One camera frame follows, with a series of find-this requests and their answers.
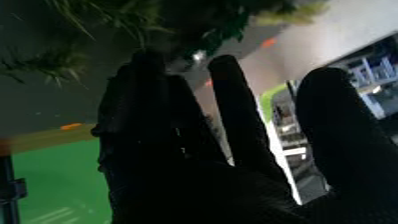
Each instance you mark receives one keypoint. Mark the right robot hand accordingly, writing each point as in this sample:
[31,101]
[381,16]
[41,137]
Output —
[196,180]

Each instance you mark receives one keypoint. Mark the black stand pole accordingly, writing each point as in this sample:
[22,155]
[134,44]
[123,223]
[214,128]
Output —
[9,193]

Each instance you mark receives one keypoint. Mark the dark mat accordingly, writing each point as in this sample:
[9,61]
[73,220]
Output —
[36,103]

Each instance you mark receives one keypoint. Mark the green sprig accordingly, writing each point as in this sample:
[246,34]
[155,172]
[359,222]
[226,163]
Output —
[50,65]

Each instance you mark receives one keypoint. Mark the bunch of green sprigs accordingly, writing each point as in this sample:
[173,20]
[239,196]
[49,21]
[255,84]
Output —
[196,20]

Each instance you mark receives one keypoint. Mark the white sheet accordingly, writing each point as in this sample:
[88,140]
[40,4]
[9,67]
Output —
[343,30]

